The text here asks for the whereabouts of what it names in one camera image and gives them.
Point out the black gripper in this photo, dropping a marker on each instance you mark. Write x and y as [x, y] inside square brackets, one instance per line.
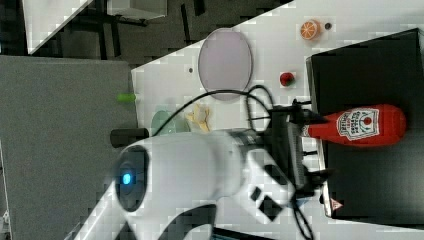
[286, 125]

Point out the red plush ketchup bottle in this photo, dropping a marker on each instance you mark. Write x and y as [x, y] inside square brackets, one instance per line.
[369, 126]

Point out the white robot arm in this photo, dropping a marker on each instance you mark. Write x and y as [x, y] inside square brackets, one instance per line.
[167, 187]

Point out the silver black toaster oven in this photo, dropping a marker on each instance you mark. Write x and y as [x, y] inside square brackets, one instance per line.
[372, 96]

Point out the red strawberry toy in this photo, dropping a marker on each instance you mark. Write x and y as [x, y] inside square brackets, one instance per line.
[286, 79]

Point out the peeled banana toy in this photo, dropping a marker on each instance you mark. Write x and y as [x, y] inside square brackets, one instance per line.
[199, 115]

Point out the orange slice toy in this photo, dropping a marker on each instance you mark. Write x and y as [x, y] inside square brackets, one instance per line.
[310, 29]

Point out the grey round plate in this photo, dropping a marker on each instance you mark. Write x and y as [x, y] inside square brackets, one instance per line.
[225, 61]

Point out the green toy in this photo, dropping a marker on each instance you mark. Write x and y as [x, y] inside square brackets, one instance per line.
[126, 97]

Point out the grey side table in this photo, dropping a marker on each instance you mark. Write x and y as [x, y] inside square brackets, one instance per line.
[56, 119]

